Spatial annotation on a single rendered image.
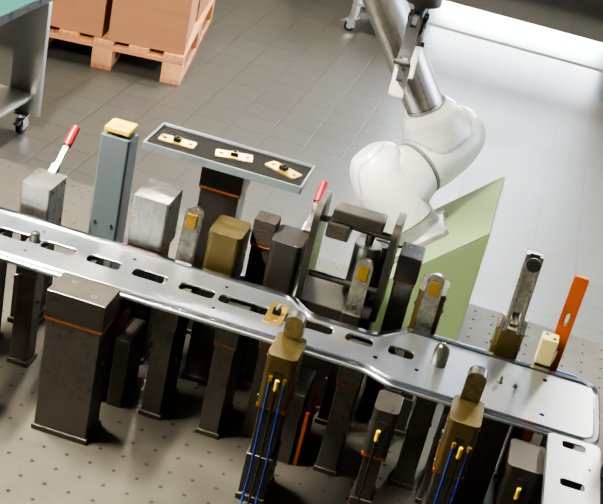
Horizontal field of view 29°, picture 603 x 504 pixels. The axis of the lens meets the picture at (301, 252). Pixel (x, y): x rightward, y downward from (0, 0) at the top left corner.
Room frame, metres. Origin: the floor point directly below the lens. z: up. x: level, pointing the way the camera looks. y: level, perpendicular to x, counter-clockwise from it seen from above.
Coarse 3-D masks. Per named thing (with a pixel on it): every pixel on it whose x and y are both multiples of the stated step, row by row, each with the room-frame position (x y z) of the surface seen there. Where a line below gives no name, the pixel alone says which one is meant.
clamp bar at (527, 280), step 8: (528, 256) 2.13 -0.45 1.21; (536, 256) 2.13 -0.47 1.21; (528, 264) 2.10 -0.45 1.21; (536, 264) 2.10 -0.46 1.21; (520, 272) 2.13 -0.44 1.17; (528, 272) 2.13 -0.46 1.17; (536, 272) 2.12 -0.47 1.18; (520, 280) 2.12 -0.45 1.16; (528, 280) 2.13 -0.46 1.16; (536, 280) 2.12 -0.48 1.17; (520, 288) 2.12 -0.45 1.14; (528, 288) 2.12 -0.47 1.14; (520, 296) 2.12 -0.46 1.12; (528, 296) 2.11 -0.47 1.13; (512, 304) 2.11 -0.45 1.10; (520, 304) 2.12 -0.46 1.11; (528, 304) 2.11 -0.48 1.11; (520, 312) 2.11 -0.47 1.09; (520, 320) 2.10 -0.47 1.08; (504, 328) 2.10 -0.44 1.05; (520, 328) 2.10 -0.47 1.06
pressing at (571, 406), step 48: (0, 240) 2.07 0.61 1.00; (48, 240) 2.12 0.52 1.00; (96, 240) 2.17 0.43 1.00; (144, 288) 2.02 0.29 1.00; (240, 288) 2.11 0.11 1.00; (336, 336) 2.00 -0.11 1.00; (384, 336) 2.05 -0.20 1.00; (432, 336) 2.08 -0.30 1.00; (384, 384) 1.89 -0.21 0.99; (432, 384) 1.91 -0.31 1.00; (528, 384) 1.99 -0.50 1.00; (576, 384) 2.03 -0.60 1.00; (576, 432) 1.86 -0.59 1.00
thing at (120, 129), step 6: (114, 120) 2.45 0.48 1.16; (120, 120) 2.46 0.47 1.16; (108, 126) 2.41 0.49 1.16; (114, 126) 2.41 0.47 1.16; (120, 126) 2.42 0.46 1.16; (126, 126) 2.43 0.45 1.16; (132, 126) 2.44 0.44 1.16; (114, 132) 2.40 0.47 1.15; (120, 132) 2.40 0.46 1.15; (126, 132) 2.40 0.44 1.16; (132, 132) 2.42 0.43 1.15
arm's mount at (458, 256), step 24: (480, 192) 2.86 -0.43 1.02; (456, 216) 2.77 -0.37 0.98; (480, 216) 2.67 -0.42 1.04; (456, 240) 2.58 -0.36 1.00; (480, 240) 2.52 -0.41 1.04; (432, 264) 2.54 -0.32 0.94; (456, 264) 2.53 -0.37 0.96; (480, 264) 2.52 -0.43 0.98; (456, 288) 2.53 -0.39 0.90; (384, 312) 2.55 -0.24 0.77; (408, 312) 2.54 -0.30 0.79; (456, 312) 2.52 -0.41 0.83; (456, 336) 2.52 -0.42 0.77
